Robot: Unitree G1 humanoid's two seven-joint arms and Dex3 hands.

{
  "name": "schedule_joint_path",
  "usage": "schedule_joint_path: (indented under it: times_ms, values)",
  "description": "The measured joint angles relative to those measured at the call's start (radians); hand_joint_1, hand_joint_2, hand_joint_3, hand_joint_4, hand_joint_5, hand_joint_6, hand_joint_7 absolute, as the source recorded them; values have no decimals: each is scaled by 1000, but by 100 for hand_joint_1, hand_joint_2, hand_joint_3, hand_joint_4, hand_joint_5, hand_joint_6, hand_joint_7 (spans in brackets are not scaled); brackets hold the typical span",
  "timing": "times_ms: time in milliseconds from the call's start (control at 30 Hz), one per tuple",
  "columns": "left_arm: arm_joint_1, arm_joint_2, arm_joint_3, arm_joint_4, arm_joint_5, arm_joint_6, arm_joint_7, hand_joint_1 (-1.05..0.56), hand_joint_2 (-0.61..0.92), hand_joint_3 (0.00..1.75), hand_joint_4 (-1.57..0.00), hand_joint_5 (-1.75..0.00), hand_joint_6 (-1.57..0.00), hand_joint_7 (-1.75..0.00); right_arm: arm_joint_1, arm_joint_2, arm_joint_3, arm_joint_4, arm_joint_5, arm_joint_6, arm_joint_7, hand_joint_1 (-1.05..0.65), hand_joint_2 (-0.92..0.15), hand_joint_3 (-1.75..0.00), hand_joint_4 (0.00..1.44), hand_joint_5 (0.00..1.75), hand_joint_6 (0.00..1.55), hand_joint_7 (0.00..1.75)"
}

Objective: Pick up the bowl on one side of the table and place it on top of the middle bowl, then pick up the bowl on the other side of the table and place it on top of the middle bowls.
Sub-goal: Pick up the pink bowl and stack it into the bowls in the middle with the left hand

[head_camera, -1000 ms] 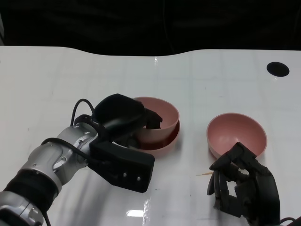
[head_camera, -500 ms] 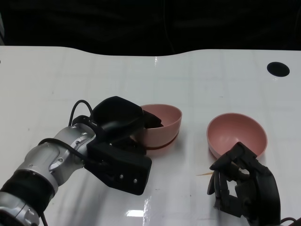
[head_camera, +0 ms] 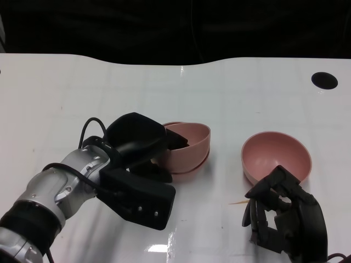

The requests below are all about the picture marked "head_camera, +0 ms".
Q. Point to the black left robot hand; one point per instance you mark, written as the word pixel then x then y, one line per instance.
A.
pixel 134 131

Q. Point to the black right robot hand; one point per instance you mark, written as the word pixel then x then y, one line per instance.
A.
pixel 310 222

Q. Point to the pink plastic bowl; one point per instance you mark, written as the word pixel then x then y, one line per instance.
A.
pixel 271 153
pixel 197 137
pixel 189 176

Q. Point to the small orange wood sliver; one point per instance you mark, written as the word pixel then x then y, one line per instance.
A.
pixel 238 203

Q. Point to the black round table grommet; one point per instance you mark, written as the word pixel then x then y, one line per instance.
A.
pixel 324 80

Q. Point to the grey object at table edge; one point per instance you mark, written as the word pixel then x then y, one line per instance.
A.
pixel 2 33

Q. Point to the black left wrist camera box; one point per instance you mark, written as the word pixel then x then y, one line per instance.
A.
pixel 148 202

